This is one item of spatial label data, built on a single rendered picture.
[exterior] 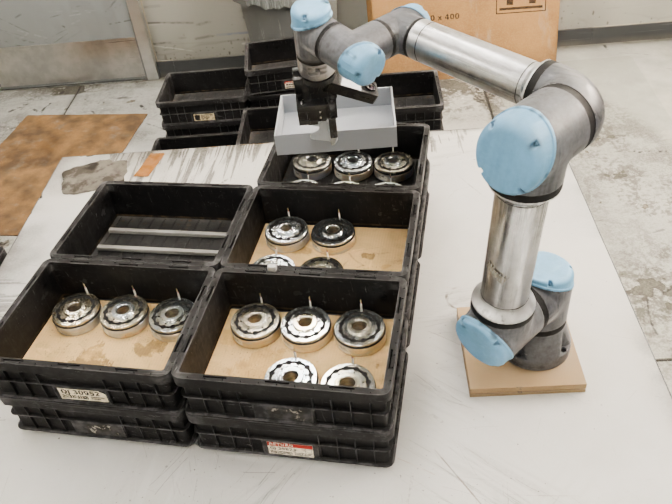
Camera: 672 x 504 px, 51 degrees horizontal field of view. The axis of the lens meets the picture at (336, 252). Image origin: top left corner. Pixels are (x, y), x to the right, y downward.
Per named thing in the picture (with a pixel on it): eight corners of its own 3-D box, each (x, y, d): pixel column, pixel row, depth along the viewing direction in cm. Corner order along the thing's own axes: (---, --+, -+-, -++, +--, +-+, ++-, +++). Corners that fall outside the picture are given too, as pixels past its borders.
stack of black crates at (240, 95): (264, 130, 348) (252, 65, 326) (258, 164, 325) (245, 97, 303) (184, 136, 350) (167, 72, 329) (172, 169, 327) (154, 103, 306)
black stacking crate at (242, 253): (420, 230, 172) (420, 192, 164) (408, 318, 149) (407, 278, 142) (262, 224, 179) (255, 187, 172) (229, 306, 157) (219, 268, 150)
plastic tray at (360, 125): (392, 105, 173) (392, 86, 170) (397, 146, 158) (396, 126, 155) (283, 113, 175) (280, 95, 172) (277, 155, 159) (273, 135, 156)
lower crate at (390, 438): (410, 354, 156) (409, 315, 149) (394, 473, 134) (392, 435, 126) (237, 341, 164) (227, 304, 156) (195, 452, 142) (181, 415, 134)
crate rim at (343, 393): (408, 285, 143) (407, 276, 142) (390, 405, 121) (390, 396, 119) (220, 275, 151) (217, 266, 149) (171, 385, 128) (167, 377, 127)
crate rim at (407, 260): (420, 198, 165) (420, 189, 164) (408, 285, 143) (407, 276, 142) (256, 192, 173) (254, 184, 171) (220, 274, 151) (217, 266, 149)
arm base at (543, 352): (557, 314, 158) (563, 281, 151) (579, 366, 146) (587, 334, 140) (489, 321, 158) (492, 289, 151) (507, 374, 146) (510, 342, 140)
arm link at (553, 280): (580, 309, 145) (590, 260, 136) (541, 346, 139) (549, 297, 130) (530, 282, 152) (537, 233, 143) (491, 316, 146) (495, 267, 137)
